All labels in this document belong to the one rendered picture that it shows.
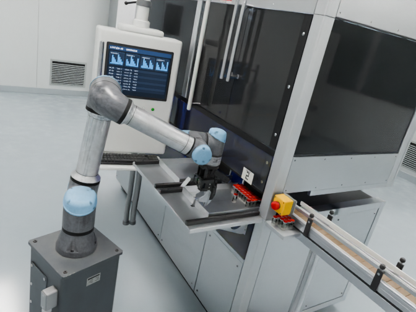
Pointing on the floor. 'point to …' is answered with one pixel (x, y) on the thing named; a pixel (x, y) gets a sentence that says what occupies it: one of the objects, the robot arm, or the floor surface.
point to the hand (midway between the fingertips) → (206, 203)
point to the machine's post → (286, 145)
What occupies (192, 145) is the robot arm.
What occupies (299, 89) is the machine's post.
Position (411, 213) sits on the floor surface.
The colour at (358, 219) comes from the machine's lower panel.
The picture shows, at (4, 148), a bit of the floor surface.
